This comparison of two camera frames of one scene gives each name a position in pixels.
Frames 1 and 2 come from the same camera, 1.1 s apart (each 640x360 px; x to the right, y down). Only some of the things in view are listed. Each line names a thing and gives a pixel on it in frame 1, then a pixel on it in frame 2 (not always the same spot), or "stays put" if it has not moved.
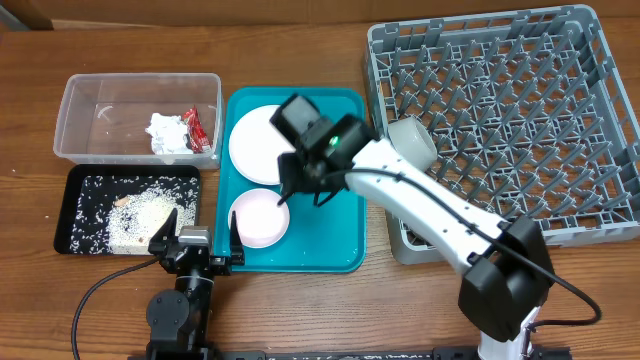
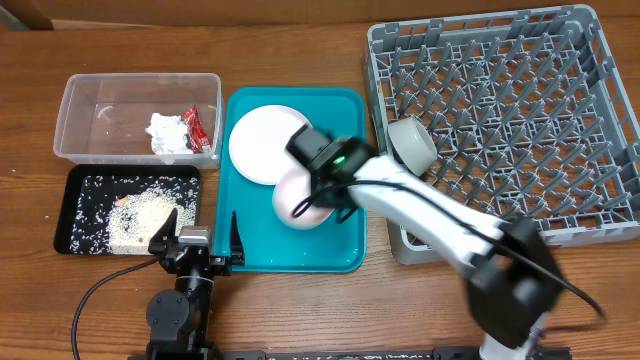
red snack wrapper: (196, 138) stays put
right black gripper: (298, 180) to (302, 147)
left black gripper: (236, 249) stays put
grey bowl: (411, 138) stays put
